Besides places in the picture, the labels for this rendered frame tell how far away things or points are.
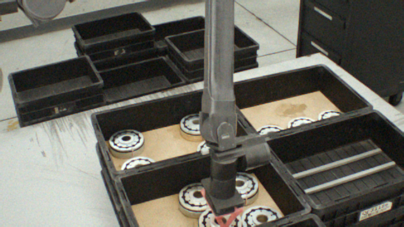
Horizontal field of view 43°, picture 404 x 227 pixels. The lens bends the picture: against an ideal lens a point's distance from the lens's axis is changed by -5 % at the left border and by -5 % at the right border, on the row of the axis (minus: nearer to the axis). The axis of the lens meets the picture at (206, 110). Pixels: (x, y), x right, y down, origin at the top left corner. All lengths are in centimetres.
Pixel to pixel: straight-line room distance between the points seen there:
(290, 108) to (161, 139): 44
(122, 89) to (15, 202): 122
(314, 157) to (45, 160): 87
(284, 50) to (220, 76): 285
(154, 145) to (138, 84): 121
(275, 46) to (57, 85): 189
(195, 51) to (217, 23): 173
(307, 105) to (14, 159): 100
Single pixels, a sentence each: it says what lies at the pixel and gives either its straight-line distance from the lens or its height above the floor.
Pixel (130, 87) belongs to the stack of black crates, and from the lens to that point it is 275.
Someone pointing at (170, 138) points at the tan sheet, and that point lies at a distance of 161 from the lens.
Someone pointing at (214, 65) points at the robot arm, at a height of 127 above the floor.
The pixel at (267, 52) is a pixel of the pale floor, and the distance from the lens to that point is 388.
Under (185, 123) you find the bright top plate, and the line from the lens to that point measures 162.
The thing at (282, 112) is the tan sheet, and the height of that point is 83.
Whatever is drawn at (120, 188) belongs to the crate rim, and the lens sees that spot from 130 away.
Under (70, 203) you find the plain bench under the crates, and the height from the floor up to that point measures 70.
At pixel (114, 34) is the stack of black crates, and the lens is 307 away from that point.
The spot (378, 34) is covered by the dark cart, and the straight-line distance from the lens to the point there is 296.
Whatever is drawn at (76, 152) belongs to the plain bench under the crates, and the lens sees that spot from 182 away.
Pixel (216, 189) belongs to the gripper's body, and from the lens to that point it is 115.
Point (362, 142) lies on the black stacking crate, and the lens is 165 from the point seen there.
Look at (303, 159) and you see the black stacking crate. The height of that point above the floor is 83.
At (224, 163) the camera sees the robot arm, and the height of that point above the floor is 110.
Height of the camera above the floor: 179
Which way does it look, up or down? 34 degrees down
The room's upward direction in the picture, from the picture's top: 1 degrees counter-clockwise
